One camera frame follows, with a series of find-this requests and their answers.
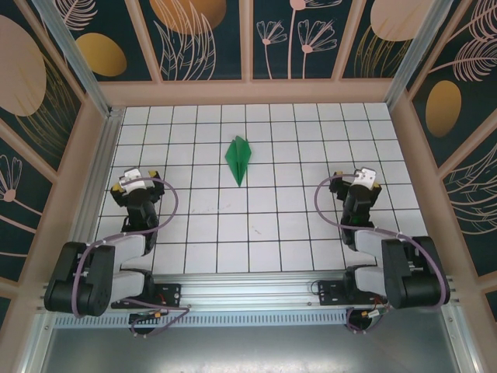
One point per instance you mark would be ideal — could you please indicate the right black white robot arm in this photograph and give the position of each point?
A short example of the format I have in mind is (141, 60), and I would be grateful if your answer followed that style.
(419, 279)

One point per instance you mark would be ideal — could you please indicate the metal sheet panel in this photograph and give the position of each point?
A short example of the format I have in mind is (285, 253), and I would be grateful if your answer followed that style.
(248, 349)

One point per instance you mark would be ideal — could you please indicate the aluminium side rail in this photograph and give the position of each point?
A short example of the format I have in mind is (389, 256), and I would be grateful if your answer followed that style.
(105, 155)

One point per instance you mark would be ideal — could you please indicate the green paper sheet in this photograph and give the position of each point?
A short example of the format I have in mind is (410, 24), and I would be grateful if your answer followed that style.
(238, 159)

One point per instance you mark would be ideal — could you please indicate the aluminium mounting rail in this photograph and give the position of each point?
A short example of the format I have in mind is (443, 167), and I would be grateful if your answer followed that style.
(248, 287)

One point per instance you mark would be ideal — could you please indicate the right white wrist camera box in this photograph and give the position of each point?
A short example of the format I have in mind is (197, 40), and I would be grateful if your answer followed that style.
(365, 178)

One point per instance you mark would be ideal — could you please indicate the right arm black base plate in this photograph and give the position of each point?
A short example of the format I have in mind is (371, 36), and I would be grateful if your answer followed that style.
(330, 293)

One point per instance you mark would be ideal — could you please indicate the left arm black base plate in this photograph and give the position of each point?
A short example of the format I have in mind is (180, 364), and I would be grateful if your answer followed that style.
(171, 295)

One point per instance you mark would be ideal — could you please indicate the aluminium frame post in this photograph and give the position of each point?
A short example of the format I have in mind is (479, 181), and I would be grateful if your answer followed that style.
(77, 58)
(417, 58)

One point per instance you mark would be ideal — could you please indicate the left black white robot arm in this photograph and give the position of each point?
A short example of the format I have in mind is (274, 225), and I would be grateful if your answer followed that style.
(62, 283)

